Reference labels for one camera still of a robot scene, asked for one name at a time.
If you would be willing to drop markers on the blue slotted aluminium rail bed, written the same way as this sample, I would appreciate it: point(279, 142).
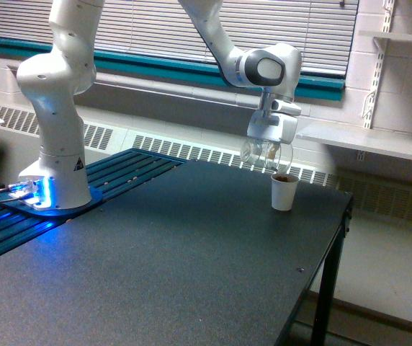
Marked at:
point(108, 178)

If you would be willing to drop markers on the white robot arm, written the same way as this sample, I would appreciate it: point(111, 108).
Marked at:
point(51, 80)

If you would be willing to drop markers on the white window blinds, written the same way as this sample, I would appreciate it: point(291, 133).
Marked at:
point(321, 30)

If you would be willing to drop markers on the clear plastic cup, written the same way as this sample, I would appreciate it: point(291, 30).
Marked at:
point(253, 152)

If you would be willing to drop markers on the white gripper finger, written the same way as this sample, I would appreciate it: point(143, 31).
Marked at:
point(272, 149)

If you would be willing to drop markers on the white wall shelf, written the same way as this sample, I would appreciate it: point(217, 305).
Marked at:
point(352, 137)
point(387, 35)

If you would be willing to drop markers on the white paper cup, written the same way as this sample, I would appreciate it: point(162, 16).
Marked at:
point(283, 191)

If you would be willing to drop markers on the black table leg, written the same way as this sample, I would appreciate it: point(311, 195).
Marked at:
point(328, 280)

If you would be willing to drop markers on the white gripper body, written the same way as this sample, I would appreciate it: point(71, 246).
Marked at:
point(275, 120)

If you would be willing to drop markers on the lower white wall shelf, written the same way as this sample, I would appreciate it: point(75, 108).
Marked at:
point(352, 137)

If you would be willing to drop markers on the white baseboard radiator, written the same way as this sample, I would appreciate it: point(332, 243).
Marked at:
point(371, 195)

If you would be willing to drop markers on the white shelf bracket rail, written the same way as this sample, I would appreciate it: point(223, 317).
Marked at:
point(381, 43)

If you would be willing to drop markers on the upper white wall shelf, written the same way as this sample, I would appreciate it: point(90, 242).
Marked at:
point(387, 35)

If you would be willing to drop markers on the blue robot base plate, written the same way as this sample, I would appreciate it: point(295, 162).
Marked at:
point(28, 202)

